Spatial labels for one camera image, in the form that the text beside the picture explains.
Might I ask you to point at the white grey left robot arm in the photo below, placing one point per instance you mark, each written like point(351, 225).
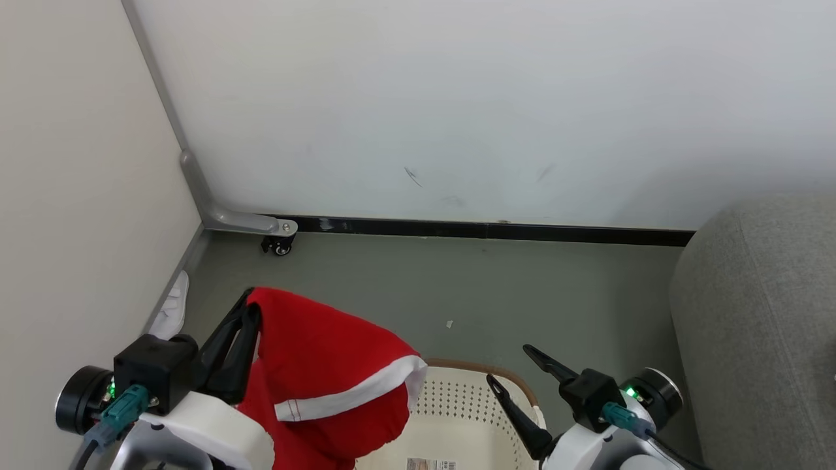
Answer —
point(81, 401)

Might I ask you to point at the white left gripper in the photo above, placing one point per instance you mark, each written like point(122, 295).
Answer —
point(222, 434)

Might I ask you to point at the grey metal floor rail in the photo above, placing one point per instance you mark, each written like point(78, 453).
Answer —
point(191, 254)

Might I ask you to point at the black caster wheel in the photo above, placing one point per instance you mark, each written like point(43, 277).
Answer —
point(279, 247)

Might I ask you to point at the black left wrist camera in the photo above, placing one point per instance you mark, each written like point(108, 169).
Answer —
point(153, 369)

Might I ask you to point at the white slipper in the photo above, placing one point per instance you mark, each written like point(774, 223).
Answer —
point(175, 307)

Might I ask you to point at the grey metal corner post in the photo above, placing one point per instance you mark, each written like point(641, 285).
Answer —
point(155, 72)

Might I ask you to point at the grey fabric sofa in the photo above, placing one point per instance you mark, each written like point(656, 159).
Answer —
point(757, 326)

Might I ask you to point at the white barcode label sticker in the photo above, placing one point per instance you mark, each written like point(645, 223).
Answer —
point(431, 465)

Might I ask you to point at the black baseboard strip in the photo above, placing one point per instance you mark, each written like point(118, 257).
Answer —
point(522, 231)

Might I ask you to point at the silver metal partition foot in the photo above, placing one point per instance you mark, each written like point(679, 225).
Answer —
point(248, 222)

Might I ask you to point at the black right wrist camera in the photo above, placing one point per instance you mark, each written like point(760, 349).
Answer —
point(588, 395)

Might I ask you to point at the red garment with white trim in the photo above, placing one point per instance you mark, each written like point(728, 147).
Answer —
point(313, 352)

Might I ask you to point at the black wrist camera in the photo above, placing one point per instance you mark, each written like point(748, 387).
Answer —
point(588, 395)
point(153, 369)

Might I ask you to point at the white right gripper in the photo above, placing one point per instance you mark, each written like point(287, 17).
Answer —
point(581, 454)

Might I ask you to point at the cream perforated laundry basket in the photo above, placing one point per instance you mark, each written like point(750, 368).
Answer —
point(457, 418)

